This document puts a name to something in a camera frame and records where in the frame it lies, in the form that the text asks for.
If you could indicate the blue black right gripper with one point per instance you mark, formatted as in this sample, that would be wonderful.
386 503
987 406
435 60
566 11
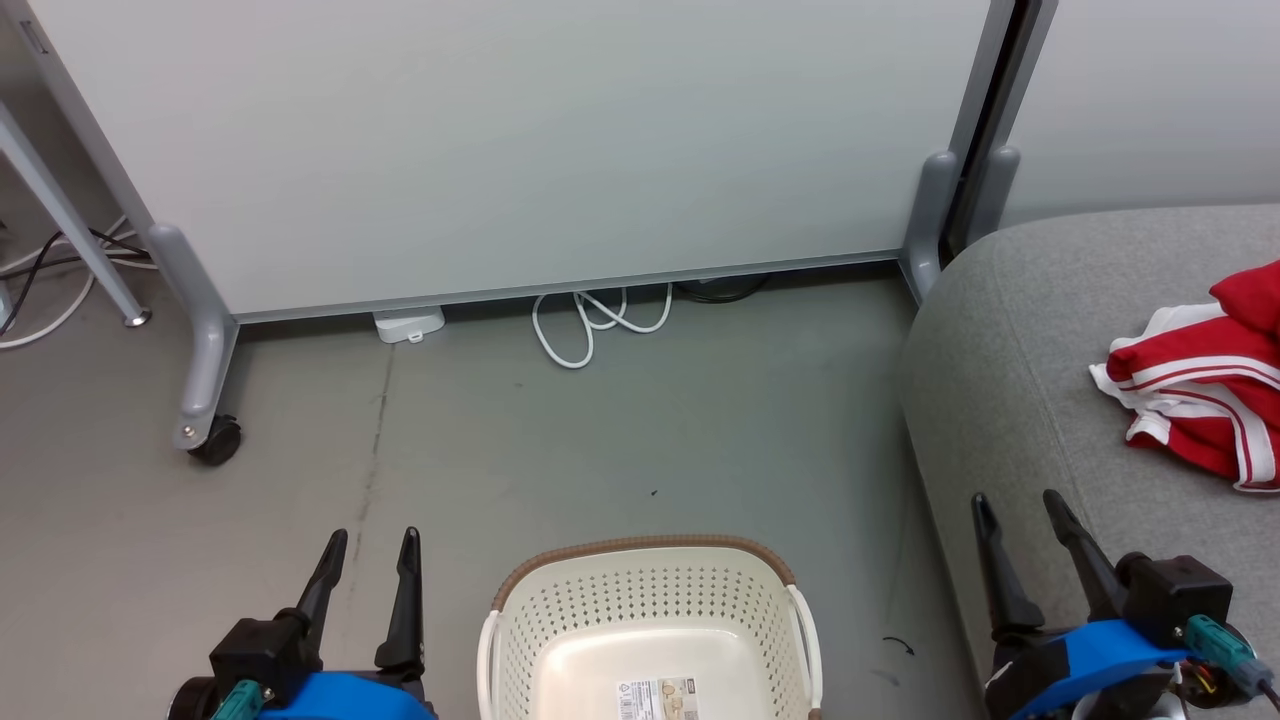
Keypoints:
1090 655

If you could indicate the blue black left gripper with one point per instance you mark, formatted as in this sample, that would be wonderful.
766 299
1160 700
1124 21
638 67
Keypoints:
340 700

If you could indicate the red shorts with white stripes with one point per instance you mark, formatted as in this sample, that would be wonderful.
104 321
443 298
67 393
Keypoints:
1190 400

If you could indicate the cream perforated laundry basket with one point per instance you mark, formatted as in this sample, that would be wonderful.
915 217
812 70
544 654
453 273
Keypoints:
650 620

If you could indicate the small black floor scrap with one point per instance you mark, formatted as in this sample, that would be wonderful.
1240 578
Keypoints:
900 643

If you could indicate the grey fabric sofa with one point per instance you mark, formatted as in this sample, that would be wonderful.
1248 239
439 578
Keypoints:
1030 400

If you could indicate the black caster wheel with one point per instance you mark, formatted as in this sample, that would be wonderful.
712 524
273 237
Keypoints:
218 442

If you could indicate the white power adapter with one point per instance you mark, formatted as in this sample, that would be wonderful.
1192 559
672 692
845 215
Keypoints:
408 324

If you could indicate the grey partition foot with caster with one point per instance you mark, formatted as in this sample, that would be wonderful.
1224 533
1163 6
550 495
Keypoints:
205 340

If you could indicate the grey metal table leg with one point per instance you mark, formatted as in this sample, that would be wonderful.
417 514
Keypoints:
70 220

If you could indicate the narrow white partition panel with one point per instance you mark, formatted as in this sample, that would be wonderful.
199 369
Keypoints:
1150 100

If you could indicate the wide white partition panel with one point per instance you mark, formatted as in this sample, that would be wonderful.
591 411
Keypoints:
550 140

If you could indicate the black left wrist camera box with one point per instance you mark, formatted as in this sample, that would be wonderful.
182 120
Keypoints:
260 650

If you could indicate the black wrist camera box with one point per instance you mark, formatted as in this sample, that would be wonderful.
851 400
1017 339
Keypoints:
1170 600
260 650

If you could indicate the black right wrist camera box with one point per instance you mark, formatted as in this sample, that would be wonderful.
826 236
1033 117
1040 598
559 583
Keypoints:
1170 600

